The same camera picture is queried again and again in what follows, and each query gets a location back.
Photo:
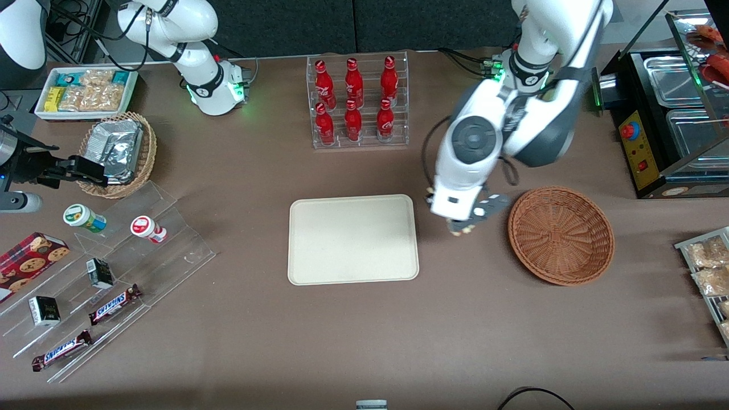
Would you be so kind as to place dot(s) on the brown snickers bar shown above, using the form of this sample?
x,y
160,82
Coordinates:
x,y
114,304
61,351

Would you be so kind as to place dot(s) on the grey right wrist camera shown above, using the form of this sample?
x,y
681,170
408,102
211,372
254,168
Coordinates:
x,y
20,203

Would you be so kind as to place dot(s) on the black food warmer cabinet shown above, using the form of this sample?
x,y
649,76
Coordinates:
x,y
641,154

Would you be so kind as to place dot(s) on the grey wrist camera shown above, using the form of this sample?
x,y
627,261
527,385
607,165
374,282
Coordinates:
x,y
20,203
492,205

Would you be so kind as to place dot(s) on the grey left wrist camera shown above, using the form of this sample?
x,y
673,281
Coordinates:
x,y
492,205

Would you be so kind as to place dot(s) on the red lid white cup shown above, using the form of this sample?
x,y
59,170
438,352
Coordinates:
x,y
147,229

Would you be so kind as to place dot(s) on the grey metal snack rack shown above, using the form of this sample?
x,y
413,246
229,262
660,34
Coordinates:
x,y
712,302

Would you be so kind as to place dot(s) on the yellow snack pack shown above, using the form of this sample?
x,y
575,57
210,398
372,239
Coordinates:
x,y
53,99

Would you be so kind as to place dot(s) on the silver foil pack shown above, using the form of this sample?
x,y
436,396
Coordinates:
x,y
117,145

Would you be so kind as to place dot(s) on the clear bagged pastry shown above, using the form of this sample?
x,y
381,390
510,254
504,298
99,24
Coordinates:
x,y
712,281
724,308
725,329
706,253

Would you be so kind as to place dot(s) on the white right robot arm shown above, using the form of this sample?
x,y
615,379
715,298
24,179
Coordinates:
x,y
202,85

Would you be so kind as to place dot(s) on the brown wicker basket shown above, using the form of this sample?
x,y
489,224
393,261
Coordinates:
x,y
561,236

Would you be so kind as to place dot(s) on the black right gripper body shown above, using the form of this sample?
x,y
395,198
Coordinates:
x,y
29,164

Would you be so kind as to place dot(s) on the red cookie box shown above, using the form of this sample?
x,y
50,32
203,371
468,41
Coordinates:
x,y
28,265

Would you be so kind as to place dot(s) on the teal snack pack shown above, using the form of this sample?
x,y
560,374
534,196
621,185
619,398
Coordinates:
x,y
66,80
121,77

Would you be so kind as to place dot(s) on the steel warmer pan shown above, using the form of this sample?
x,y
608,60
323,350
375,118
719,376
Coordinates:
x,y
672,80
692,134

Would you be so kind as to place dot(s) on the red cola bottle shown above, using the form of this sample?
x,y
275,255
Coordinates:
x,y
353,124
354,84
324,126
389,81
324,85
385,122

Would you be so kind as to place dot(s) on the dark equipment rack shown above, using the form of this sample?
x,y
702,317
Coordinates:
x,y
74,28

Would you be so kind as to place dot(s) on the small black carton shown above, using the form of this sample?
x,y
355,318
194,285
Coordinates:
x,y
99,273
44,311

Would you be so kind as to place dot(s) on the white snack tray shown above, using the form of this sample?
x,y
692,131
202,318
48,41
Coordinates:
x,y
42,113

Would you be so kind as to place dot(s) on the light wicker basket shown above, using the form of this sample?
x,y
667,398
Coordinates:
x,y
147,154

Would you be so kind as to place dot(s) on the cream plastic tray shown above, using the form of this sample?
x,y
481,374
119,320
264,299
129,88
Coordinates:
x,y
353,239

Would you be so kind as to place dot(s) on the clear nut snack bag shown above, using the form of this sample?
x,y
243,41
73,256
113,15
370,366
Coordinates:
x,y
97,77
71,99
102,98

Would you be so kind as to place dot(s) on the green lid white cup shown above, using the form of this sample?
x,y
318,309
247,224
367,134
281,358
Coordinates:
x,y
84,218

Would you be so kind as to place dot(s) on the clear acrylic bottle rack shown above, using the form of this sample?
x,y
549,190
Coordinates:
x,y
367,142

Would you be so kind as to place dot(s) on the grey white device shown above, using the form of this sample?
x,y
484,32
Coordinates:
x,y
371,405

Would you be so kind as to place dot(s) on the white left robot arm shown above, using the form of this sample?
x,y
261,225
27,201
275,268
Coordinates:
x,y
472,136

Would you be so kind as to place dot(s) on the clear acrylic stepped display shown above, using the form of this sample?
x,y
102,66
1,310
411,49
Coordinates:
x,y
171,256

